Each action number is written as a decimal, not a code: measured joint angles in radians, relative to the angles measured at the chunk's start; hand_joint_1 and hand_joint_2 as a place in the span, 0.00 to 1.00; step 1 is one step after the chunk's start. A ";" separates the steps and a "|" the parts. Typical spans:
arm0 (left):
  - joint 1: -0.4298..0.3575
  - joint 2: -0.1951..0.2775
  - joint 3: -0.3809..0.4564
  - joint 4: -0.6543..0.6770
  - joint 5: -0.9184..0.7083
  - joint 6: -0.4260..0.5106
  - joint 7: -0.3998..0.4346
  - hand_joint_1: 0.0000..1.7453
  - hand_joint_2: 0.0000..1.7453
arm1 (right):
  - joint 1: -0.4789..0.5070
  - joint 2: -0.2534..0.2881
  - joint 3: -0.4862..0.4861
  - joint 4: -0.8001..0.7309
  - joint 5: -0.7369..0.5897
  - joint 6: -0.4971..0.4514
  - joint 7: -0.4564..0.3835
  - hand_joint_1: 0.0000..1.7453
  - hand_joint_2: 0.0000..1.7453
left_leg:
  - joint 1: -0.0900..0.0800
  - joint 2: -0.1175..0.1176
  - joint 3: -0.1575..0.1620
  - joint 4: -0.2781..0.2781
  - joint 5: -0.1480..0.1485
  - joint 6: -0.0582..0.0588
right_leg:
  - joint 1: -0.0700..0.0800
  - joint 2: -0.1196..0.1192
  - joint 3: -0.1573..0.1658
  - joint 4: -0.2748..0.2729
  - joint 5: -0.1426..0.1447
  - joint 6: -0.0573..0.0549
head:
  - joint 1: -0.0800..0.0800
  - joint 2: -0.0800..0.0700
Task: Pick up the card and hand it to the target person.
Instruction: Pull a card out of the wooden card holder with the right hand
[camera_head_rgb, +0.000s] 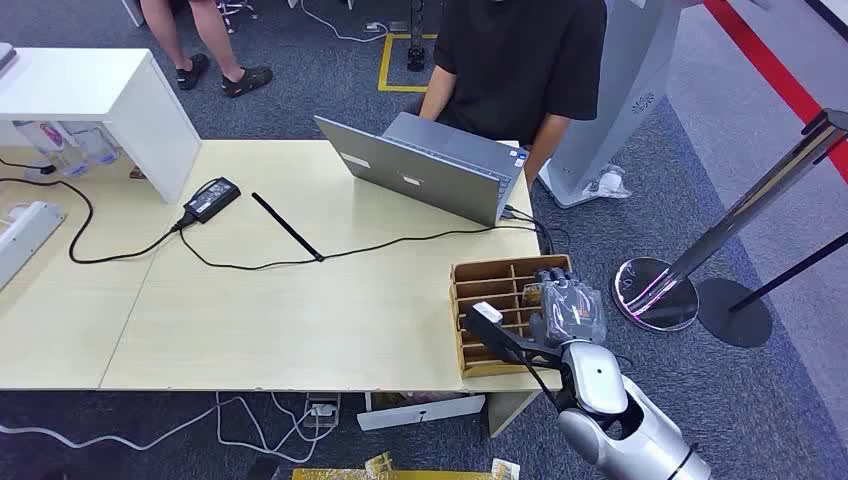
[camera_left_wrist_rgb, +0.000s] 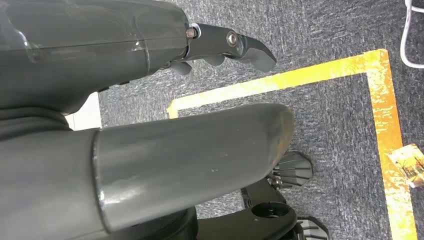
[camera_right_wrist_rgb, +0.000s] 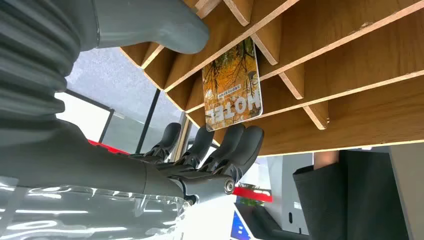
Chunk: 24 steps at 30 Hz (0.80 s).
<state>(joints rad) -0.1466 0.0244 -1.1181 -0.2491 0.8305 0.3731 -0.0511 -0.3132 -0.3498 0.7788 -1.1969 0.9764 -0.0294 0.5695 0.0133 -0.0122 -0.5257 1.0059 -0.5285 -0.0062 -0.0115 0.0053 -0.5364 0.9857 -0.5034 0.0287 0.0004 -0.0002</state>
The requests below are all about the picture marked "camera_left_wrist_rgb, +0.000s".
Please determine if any picture card on floor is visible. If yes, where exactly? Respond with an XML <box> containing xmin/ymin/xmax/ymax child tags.
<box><xmin>386</xmin><ymin>143</ymin><xmax>424</xmax><ymax>189</ymax></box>

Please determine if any white panel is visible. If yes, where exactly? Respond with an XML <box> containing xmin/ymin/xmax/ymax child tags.
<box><xmin>64</xmin><ymin>92</ymin><xmax>103</xmax><ymax>132</ymax></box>

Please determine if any yellow floor tape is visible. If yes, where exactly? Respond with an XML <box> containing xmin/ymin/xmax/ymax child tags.
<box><xmin>166</xmin><ymin>48</ymin><xmax>419</xmax><ymax>240</ymax></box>

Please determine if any white floor cable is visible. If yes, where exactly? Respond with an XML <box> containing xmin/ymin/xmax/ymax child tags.
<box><xmin>399</xmin><ymin>0</ymin><xmax>424</xmax><ymax>70</ymax></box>

